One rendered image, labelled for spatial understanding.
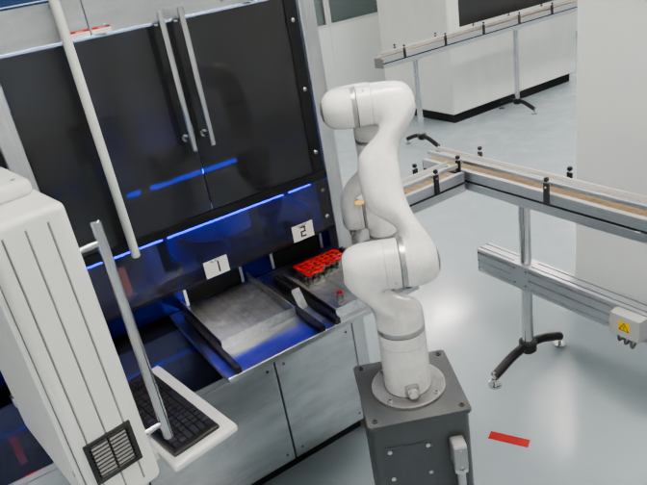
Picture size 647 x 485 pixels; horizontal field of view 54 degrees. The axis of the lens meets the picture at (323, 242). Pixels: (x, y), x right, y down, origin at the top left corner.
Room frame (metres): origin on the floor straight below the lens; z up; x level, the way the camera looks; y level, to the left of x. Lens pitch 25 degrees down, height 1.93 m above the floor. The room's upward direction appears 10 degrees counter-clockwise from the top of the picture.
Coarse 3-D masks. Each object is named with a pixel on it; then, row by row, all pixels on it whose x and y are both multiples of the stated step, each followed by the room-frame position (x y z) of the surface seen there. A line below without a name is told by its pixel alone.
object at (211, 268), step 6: (216, 258) 1.91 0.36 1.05; (222, 258) 1.92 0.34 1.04; (204, 264) 1.89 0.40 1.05; (210, 264) 1.90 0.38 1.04; (216, 264) 1.91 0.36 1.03; (222, 264) 1.92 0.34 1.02; (228, 264) 1.93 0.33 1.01; (210, 270) 1.89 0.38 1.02; (216, 270) 1.90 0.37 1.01; (222, 270) 1.92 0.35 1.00; (210, 276) 1.89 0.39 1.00
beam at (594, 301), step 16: (480, 256) 2.58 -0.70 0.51; (496, 256) 2.49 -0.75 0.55; (512, 256) 2.46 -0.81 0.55; (496, 272) 2.50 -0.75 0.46; (512, 272) 2.41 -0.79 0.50; (528, 272) 2.34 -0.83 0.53; (544, 272) 2.28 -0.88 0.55; (560, 272) 2.27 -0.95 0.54; (528, 288) 2.34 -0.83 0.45; (544, 288) 2.26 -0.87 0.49; (560, 288) 2.19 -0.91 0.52; (576, 288) 2.13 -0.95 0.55; (592, 288) 2.10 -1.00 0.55; (608, 288) 2.08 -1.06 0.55; (560, 304) 2.19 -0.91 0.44; (576, 304) 2.13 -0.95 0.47; (592, 304) 2.06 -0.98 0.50; (608, 304) 2.01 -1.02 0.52; (624, 304) 1.96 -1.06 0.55; (640, 304) 1.94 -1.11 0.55; (608, 320) 2.00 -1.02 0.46
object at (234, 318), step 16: (240, 288) 1.99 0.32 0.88; (256, 288) 1.97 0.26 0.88; (208, 304) 1.91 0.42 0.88; (224, 304) 1.89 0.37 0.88; (240, 304) 1.87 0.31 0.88; (256, 304) 1.85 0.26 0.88; (272, 304) 1.84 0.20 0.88; (288, 304) 1.77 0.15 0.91; (208, 320) 1.80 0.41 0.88; (224, 320) 1.79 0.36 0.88; (240, 320) 1.77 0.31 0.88; (256, 320) 1.75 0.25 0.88; (272, 320) 1.70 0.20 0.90; (224, 336) 1.69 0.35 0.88; (240, 336) 1.65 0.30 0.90
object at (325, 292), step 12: (288, 276) 1.95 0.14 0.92; (336, 276) 1.95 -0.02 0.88; (300, 288) 1.87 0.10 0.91; (312, 288) 1.90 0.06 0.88; (324, 288) 1.88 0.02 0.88; (336, 288) 1.87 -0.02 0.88; (324, 300) 1.80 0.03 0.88; (336, 300) 1.79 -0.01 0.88; (348, 300) 1.78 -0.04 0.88; (360, 300) 1.72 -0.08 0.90; (336, 312) 1.68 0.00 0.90; (348, 312) 1.70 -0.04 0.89
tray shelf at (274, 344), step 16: (272, 272) 2.07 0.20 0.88; (288, 272) 2.05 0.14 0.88; (400, 288) 1.80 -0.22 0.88; (416, 288) 1.80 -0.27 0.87; (176, 320) 1.84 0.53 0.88; (288, 320) 1.72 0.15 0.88; (304, 320) 1.70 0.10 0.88; (320, 320) 1.69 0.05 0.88; (352, 320) 1.68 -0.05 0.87; (192, 336) 1.73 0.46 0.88; (256, 336) 1.67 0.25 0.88; (272, 336) 1.65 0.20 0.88; (288, 336) 1.63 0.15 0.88; (304, 336) 1.62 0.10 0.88; (320, 336) 1.62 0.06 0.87; (208, 352) 1.62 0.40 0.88; (240, 352) 1.59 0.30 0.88; (256, 352) 1.58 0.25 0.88; (272, 352) 1.56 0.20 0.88; (288, 352) 1.56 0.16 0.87; (224, 368) 1.53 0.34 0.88; (256, 368) 1.51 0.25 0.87
